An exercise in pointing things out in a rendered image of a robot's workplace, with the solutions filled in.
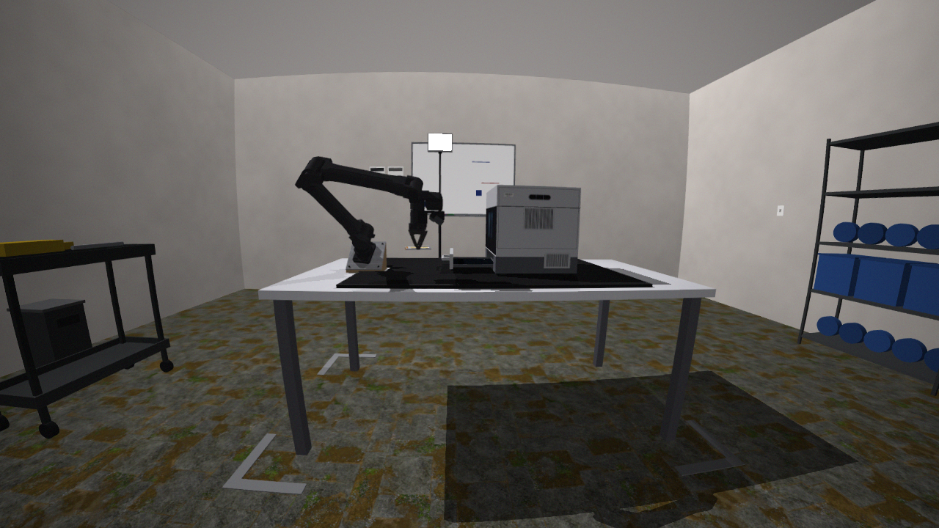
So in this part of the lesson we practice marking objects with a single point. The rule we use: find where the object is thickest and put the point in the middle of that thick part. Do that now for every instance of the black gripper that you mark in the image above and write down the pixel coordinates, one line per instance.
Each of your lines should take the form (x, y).
(417, 231)

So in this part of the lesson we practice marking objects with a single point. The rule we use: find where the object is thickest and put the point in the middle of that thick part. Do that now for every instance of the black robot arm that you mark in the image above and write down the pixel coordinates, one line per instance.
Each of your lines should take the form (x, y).
(319, 169)

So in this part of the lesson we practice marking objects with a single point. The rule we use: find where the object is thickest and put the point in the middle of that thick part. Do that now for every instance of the white gel imager box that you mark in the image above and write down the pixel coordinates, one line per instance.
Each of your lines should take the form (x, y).
(529, 230)

